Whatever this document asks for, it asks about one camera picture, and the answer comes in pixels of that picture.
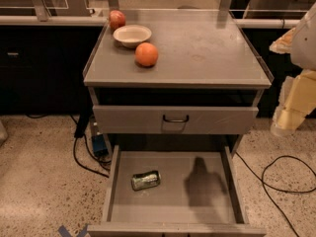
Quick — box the open grey middle drawer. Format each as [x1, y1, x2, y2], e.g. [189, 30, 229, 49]
[88, 147, 266, 237]

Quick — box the black floor cable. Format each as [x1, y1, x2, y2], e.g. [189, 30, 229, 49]
[69, 115, 113, 179]
[235, 151, 316, 237]

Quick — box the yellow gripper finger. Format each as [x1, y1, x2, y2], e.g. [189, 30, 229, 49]
[269, 28, 295, 54]
[271, 70, 316, 136]

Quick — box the red apple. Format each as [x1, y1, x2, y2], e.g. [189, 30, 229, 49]
[109, 10, 125, 30]

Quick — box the black floor cable left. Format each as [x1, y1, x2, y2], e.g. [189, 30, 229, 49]
[69, 115, 113, 179]

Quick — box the blue box on floor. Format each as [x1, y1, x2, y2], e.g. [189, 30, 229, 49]
[91, 134, 108, 157]

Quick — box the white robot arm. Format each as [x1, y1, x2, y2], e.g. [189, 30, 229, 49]
[270, 5, 316, 136]

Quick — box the white horizontal rail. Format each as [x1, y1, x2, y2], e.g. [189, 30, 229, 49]
[0, 15, 301, 30]

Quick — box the white bowl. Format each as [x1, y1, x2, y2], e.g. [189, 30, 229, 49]
[113, 25, 152, 48]

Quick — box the black drawer handle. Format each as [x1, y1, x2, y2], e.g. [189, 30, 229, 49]
[163, 115, 190, 123]

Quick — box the black floor cable right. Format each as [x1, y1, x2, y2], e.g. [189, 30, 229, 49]
[235, 151, 316, 237]

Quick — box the grey top drawer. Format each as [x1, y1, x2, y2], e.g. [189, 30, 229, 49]
[93, 106, 258, 134]

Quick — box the orange fruit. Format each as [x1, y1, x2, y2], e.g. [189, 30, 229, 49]
[135, 42, 158, 67]

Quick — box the grey drawer cabinet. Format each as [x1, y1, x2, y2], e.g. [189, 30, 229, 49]
[82, 8, 275, 237]

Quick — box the blue tape mark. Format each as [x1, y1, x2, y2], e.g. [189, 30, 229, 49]
[57, 225, 88, 237]

